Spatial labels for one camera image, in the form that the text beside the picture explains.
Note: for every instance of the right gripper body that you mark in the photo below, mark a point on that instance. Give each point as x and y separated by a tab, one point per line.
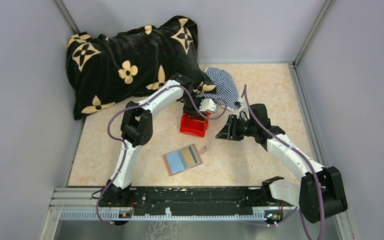
231	127

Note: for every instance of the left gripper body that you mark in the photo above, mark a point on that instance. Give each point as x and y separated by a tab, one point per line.
193	113

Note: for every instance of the red plastic bin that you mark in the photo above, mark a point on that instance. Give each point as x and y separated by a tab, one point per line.
193	124

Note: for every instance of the pink leather card holder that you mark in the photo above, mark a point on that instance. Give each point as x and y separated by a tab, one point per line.
201	151

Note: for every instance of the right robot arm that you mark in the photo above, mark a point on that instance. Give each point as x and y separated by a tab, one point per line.
320	192

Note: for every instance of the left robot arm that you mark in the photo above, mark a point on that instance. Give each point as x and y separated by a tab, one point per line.
137	130

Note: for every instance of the blue striped cloth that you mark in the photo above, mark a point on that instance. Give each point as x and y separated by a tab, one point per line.
225	88

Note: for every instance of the black floral blanket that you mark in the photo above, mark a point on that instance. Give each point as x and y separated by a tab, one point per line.
106	70

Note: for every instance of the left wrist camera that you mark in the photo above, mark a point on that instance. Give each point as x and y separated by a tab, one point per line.
208	105

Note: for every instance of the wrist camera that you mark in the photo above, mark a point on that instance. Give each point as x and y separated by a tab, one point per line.
208	105
242	108

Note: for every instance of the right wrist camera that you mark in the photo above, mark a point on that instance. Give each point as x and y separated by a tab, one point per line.
242	108

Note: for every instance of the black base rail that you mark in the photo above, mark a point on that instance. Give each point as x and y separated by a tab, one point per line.
189	201

